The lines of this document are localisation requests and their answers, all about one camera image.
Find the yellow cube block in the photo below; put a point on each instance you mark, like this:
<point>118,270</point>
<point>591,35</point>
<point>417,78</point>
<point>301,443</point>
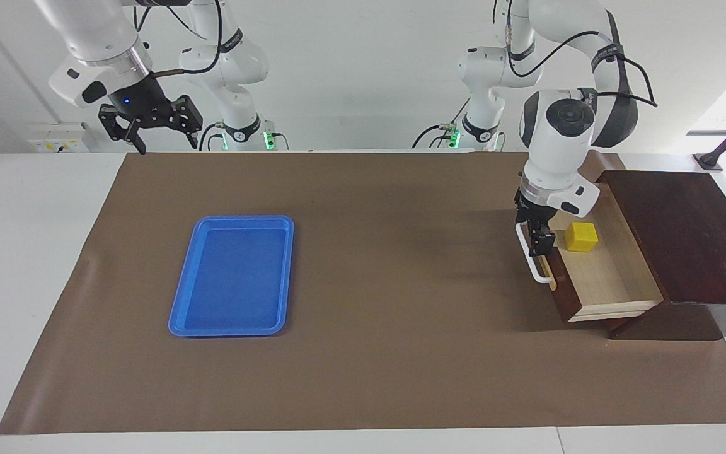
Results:
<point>580,238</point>

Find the dark wooden drawer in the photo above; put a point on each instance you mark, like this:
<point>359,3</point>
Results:
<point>615,277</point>

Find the blue plastic tray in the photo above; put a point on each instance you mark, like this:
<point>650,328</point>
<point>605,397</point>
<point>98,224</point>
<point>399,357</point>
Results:
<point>230,284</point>

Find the white wall socket box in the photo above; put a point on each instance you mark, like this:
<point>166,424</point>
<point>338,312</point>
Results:
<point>57,139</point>

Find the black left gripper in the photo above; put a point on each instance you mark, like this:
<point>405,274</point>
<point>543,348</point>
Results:
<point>534,211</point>

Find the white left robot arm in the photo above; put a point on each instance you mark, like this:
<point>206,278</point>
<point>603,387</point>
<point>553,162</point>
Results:
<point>558,139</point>

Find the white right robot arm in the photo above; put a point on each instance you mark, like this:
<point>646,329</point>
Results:
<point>98,38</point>

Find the dark brown wooden cabinet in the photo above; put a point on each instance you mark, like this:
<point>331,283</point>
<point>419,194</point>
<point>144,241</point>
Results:
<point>703,239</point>

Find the brown table mat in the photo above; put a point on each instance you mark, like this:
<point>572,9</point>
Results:
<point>369,347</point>

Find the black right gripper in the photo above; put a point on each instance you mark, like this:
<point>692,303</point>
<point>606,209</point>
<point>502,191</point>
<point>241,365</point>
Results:
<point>142,101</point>

